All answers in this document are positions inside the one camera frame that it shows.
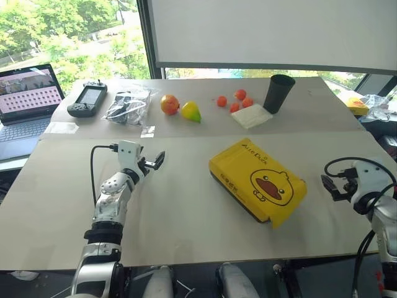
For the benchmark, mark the small red tomato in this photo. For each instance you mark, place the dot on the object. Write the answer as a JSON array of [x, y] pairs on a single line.
[[221, 101], [247, 102], [240, 94], [234, 107]]

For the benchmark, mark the yellow duck box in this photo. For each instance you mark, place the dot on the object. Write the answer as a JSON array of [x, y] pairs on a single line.
[[254, 180]]

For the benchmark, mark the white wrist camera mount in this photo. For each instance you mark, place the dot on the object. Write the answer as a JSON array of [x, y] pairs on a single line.
[[127, 153], [367, 174]]

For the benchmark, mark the white roller blind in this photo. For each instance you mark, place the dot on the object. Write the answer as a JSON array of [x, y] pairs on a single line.
[[273, 31]]

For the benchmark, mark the beige cardboard table sheet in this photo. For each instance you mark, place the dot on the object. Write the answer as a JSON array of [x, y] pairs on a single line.
[[186, 211]]

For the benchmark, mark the clear bag with black items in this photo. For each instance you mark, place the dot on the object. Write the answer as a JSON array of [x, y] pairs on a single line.
[[127, 107]]

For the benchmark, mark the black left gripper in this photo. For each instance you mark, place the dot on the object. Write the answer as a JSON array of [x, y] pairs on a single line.
[[145, 164]]

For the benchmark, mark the yellow green pear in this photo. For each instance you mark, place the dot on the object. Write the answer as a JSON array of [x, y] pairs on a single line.
[[190, 112]]

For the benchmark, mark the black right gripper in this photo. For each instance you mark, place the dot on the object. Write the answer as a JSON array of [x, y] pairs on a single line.
[[345, 189]]

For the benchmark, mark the red orange round fruit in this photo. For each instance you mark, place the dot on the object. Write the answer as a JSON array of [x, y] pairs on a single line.
[[169, 105]]

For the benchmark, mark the crumpled clear plastic bag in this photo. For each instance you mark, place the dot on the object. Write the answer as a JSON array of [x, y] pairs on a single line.
[[380, 107]]

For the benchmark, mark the white napkin pad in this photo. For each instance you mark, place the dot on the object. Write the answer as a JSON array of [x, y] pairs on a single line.
[[252, 115]]

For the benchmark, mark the open grey laptop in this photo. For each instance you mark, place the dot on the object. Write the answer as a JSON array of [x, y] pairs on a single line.
[[24, 102]]

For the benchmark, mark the dark window frame post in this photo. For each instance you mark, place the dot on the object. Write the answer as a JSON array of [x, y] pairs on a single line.
[[148, 40]]

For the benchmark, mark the small yellow box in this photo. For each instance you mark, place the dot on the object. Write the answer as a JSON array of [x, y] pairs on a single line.
[[357, 106]]

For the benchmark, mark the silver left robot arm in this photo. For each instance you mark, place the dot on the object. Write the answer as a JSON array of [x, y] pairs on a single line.
[[108, 205]]

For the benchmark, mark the black handheld remote controller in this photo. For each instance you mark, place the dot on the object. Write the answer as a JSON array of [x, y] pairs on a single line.
[[87, 99]]

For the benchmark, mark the black plastic cup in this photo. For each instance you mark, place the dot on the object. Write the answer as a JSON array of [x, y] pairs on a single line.
[[277, 94]]

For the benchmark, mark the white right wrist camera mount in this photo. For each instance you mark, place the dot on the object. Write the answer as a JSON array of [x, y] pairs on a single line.
[[367, 174]]

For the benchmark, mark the grey rounded shape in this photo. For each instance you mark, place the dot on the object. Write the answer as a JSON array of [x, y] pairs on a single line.
[[237, 281], [161, 282]]

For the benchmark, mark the clear tape patch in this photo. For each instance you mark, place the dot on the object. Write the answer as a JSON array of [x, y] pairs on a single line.
[[148, 131]]

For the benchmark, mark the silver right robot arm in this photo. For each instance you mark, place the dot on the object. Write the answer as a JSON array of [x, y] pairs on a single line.
[[383, 223]]

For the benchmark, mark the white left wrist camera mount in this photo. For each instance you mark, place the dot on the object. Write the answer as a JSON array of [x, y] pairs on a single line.
[[127, 153]]

